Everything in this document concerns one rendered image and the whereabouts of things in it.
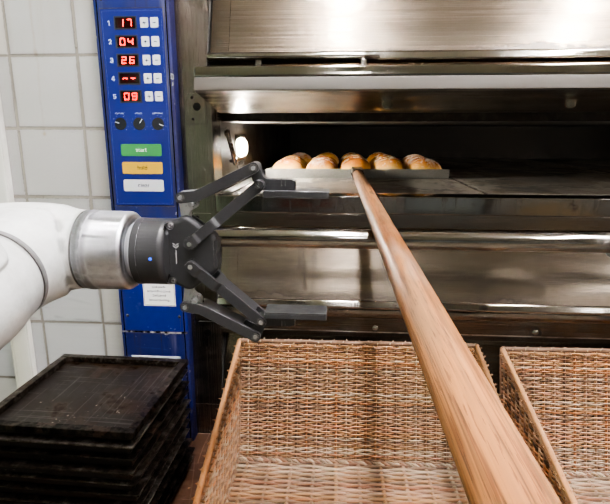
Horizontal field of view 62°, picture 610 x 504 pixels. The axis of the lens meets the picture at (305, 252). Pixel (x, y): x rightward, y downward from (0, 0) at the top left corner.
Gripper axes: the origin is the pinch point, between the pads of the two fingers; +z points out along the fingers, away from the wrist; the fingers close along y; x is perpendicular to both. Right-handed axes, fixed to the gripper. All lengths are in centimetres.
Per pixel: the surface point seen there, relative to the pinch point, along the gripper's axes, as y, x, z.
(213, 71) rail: -24, -43, -21
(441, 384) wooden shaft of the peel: -1.2, 31.7, 7.2
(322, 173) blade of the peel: -1, -100, -2
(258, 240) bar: 2.8, -19.8, -9.6
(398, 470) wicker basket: 59, -45, 17
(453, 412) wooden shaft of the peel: -1.2, 34.3, 7.2
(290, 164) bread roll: -3, -102, -12
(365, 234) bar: 1.5, -19.8, 6.4
